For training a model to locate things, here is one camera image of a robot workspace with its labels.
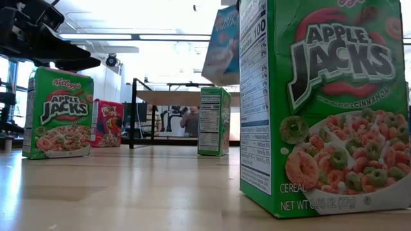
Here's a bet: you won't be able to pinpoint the dark framed window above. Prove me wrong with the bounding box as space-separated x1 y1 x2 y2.
0 56 37 137

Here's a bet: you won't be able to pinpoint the green Apple Jacks cereal box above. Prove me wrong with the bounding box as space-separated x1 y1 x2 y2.
21 66 95 160
238 0 411 219
197 87 232 157

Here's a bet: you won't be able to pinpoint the long ceiling light bar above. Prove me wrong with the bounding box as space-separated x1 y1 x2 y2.
59 33 211 42

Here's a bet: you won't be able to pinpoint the black metal rail frame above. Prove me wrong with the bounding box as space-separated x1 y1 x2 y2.
0 137 241 150

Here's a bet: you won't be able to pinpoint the red Froot Loops cereal box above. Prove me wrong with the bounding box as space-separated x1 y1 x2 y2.
92 98 125 148

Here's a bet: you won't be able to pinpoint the blue cereal box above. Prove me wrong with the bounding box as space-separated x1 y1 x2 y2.
201 4 241 87

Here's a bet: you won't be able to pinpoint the person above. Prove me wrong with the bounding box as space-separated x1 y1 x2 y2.
179 106 200 138
141 104 162 135

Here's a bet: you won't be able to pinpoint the black equipment stand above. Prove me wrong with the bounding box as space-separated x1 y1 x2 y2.
0 91 17 137

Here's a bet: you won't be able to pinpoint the black monitor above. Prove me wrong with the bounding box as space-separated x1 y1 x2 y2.
123 101 148 125

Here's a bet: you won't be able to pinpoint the wooden shelf black metal legs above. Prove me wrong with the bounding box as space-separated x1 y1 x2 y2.
128 78 241 150

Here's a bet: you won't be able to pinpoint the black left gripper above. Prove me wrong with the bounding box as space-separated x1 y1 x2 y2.
0 0 101 72

